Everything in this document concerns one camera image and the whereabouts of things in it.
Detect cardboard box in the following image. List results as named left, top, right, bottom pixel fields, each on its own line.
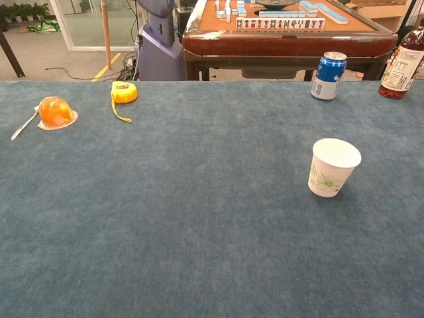
left=344, top=0, right=415, bottom=32

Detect yellow tape measure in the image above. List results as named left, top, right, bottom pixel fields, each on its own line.
left=110, top=80, right=138, bottom=124

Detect black floor cable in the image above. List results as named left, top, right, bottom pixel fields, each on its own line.
left=44, top=67, right=117, bottom=81

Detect white glass door frame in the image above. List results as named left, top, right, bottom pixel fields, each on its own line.
left=49, top=0, right=142, bottom=52

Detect black slanted table leg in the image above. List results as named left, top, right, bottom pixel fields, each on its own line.
left=0, top=28, right=27, bottom=79

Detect green bag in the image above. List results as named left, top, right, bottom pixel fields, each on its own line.
left=26, top=19, right=61, bottom=34

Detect blue white soda can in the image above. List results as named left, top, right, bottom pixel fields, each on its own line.
left=310, top=51, right=348, bottom=101

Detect blue felt table cloth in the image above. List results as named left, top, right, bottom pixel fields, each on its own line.
left=0, top=80, right=424, bottom=318

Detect face-up mahjong tile row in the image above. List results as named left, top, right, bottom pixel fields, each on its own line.
left=235, top=17, right=326, bottom=30

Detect stacked blue mahjong tiles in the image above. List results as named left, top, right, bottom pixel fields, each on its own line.
left=299, top=0, right=319, bottom=15

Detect power strip cable bundle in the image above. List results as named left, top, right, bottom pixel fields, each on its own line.
left=112, top=52, right=140, bottom=81

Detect black stand pole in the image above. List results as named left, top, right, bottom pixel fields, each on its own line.
left=396, top=0, right=419, bottom=38

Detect dark red drink bottle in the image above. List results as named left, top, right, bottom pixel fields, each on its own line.
left=378, top=26, right=424, bottom=100

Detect scattered upright mahjong tiles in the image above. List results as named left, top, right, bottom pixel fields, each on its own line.
left=214, top=0, right=248, bottom=23

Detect orange jelly cup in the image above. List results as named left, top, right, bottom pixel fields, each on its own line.
left=36, top=95, right=79, bottom=131

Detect short blue-backed tile row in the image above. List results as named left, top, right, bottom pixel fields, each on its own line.
left=258, top=10, right=307, bottom=19

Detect green potted plants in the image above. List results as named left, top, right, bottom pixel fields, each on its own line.
left=0, top=2, right=50, bottom=25

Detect clear plastic spoon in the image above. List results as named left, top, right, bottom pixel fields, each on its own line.
left=11, top=105, right=40, bottom=141

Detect white floral paper cup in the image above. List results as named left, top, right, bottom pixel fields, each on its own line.
left=307, top=138, right=362, bottom=199

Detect wooden pole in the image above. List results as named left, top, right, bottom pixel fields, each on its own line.
left=100, top=0, right=113, bottom=70

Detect brown mahjong table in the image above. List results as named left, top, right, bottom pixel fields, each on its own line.
left=182, top=0, right=398, bottom=81

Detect long diagonal blue tile row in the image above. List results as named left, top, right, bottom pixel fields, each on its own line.
left=316, top=3, right=349, bottom=25

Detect purple grey robot pedestal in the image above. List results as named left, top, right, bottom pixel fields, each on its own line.
left=136, top=0, right=186, bottom=81

